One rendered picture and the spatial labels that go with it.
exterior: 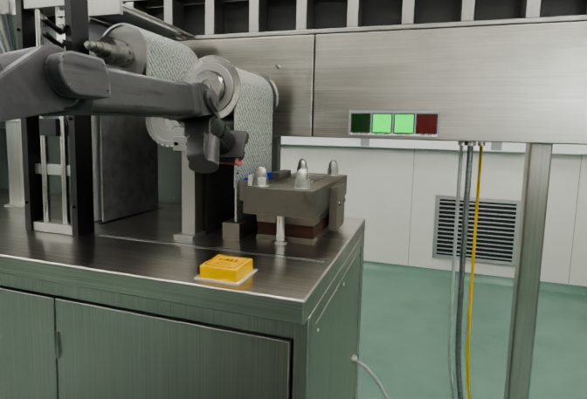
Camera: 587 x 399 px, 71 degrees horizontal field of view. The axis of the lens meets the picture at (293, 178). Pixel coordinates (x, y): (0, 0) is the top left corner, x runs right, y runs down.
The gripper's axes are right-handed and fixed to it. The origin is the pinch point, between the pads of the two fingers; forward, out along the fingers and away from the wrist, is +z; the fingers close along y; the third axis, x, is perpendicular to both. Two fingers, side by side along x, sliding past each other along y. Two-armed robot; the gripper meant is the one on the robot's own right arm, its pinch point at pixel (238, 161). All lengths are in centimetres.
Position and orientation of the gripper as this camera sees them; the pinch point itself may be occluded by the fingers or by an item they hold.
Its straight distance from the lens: 98.5
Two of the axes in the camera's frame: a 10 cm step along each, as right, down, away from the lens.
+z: 2.6, 4.1, 8.7
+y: 9.5, 0.5, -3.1
